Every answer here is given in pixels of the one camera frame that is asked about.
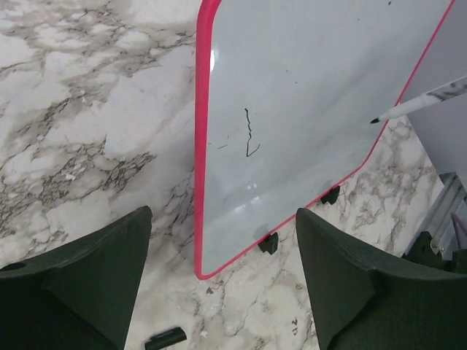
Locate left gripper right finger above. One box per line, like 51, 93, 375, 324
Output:
296, 209, 466, 349

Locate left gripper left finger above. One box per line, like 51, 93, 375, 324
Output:
1, 206, 152, 349

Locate black marker cap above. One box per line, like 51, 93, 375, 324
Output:
144, 327, 187, 350

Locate red framed whiteboard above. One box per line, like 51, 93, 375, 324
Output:
194, 1, 453, 279

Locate white marker pen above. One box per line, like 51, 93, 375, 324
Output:
370, 76, 466, 124

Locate aluminium table frame rail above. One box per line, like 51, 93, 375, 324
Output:
419, 173, 466, 260

